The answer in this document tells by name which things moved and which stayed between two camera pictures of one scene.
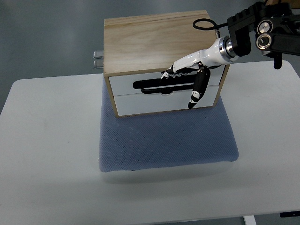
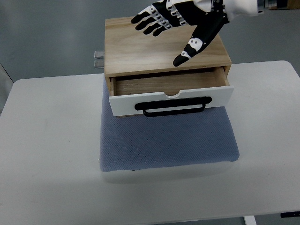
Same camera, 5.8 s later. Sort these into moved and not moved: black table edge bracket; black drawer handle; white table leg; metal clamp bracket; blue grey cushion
Moved: black drawer handle
Not moved: black table edge bracket; white table leg; metal clamp bracket; blue grey cushion
